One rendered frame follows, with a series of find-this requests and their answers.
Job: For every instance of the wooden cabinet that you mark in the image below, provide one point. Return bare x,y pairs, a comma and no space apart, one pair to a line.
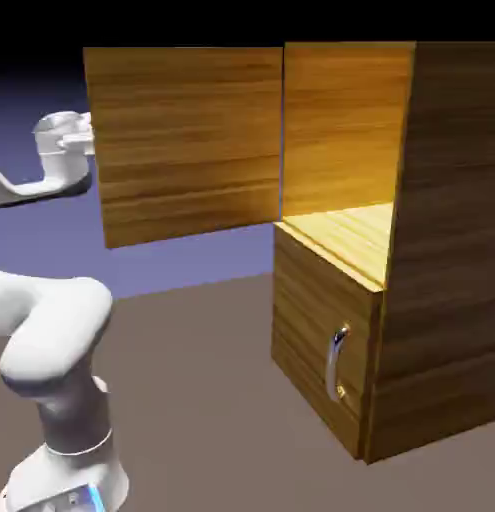
443,240

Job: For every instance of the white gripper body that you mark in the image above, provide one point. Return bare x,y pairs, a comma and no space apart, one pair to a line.
87,123

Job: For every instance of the large wooden cabinet door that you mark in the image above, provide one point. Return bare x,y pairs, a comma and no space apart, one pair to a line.
183,144

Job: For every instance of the small wooden cabinet door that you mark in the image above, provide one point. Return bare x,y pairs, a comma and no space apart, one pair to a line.
307,320

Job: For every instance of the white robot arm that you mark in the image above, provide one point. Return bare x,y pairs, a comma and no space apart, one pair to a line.
51,320

